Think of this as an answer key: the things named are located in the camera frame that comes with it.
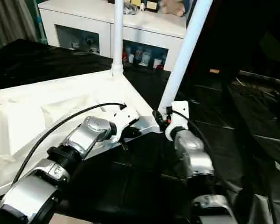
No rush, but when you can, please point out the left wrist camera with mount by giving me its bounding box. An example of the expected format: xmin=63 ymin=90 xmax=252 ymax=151
xmin=109 ymin=107 xmax=140 ymax=143

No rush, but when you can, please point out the beige curtain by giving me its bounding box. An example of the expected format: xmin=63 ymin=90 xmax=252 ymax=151
xmin=0 ymin=0 xmax=39 ymax=46

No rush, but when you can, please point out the long black bar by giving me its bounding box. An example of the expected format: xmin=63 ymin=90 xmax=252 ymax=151
xmin=237 ymin=70 xmax=280 ymax=83

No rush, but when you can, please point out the white plastic table leg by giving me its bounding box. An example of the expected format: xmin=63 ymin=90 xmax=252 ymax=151
xmin=111 ymin=0 xmax=126 ymax=77
xmin=157 ymin=0 xmax=213 ymax=114

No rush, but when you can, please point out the dark cluttered bundle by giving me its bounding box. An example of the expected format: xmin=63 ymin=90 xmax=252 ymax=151
xmin=123 ymin=4 xmax=140 ymax=16

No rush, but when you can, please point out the white printed mug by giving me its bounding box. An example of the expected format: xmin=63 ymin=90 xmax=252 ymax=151
xmin=140 ymin=50 xmax=150 ymax=67

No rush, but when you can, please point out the black shiny mat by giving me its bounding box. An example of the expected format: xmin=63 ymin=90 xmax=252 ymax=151
xmin=0 ymin=38 xmax=280 ymax=224

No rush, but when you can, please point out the small framed picture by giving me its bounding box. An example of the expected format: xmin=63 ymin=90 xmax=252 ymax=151
xmin=146 ymin=0 xmax=160 ymax=12

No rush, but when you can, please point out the beige teddy bear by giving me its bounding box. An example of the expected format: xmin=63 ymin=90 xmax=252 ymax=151
xmin=160 ymin=0 xmax=186 ymax=17

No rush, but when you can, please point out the white sideboard cabinet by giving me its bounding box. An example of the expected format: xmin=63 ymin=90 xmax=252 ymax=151
xmin=38 ymin=0 xmax=188 ymax=72

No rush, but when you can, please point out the white plastic table top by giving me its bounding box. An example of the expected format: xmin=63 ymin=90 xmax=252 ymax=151
xmin=0 ymin=70 xmax=163 ymax=199

